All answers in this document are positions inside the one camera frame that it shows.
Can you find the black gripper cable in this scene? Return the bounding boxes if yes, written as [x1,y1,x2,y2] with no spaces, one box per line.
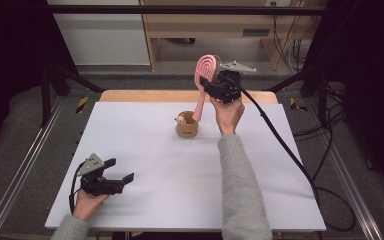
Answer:
[238,84,357,233]
[68,161,87,215]

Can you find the bundle of hanging cables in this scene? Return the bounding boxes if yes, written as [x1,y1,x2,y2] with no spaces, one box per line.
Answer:
[270,1,312,73]

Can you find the black horizontal frame bar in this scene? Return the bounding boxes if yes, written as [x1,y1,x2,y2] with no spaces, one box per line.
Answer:
[46,4,335,16]

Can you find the black curtain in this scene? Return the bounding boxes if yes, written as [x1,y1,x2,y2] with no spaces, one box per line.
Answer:
[0,0,79,159]
[301,0,384,196]

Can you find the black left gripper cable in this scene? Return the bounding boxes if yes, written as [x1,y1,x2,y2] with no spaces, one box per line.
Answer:
[68,161,87,215]

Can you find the aluminium floor rail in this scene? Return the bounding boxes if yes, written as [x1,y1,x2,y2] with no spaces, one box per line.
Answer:
[303,99,384,240]
[0,99,65,240]

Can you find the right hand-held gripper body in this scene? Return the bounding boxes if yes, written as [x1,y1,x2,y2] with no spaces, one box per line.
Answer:
[208,60,258,104]

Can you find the light wooden desk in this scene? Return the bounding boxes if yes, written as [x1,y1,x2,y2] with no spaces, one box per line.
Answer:
[139,0,328,72]

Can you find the person's right hand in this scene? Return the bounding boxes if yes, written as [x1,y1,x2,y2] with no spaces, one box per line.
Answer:
[209,95,246,137]

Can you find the black floor cables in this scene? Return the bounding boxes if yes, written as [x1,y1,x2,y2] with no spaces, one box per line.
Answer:
[293,83,348,184]

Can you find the white table board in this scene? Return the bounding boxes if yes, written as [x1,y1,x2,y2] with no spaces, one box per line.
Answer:
[44,101,327,233]

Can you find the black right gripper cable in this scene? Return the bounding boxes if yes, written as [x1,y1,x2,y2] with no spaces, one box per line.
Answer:
[238,84,357,233]

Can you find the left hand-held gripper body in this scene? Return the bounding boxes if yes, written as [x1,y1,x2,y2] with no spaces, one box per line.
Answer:
[76,153,126,197]

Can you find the pink hairbrush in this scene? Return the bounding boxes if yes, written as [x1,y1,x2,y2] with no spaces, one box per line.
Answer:
[192,54,222,123]

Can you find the person's left hand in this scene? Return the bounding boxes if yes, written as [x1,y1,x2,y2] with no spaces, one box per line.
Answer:
[72,189,110,222]

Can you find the black frame strut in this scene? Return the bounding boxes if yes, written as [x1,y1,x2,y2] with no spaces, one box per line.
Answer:
[262,63,331,128]
[39,62,106,128]

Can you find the white cabinet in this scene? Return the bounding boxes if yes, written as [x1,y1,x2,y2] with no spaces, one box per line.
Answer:
[46,0,151,67]

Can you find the wooden table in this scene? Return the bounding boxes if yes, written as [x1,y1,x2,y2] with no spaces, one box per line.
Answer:
[99,89,279,104]

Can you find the brown cup with animal figure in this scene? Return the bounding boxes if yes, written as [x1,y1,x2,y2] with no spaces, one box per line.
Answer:
[174,110,200,139]

